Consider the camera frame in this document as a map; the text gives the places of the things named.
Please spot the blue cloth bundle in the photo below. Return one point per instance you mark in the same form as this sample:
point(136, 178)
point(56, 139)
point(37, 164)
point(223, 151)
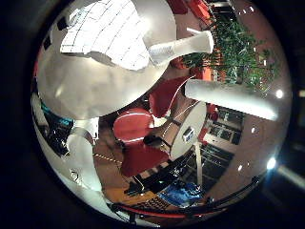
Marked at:
point(179, 194)

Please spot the white checked cloth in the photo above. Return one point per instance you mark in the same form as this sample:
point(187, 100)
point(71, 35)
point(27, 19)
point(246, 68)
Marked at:
point(108, 35)

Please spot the small round white table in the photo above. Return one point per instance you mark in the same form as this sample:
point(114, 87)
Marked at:
point(193, 114)

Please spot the green leafy plant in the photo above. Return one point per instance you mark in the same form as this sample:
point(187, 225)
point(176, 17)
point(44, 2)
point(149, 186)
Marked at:
point(238, 47)

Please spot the dark glass cabinet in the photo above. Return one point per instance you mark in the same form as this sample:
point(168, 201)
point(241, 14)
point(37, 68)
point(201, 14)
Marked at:
point(219, 149)

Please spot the small white blue box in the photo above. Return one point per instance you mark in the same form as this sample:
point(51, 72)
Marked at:
point(188, 134)

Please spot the red chair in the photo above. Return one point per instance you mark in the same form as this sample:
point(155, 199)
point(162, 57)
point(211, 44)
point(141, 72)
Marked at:
point(133, 125)
point(139, 159)
point(165, 95)

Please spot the orange red seat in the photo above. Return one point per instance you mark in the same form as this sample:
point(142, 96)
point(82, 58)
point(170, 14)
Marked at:
point(198, 8)

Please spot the wooden panel with black grille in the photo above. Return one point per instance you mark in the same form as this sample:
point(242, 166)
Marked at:
point(127, 195)

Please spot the small black block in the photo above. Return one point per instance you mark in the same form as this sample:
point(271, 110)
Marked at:
point(47, 42)
point(62, 24)

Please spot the thin white post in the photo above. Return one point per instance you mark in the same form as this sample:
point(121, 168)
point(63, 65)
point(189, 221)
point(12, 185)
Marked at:
point(199, 165)

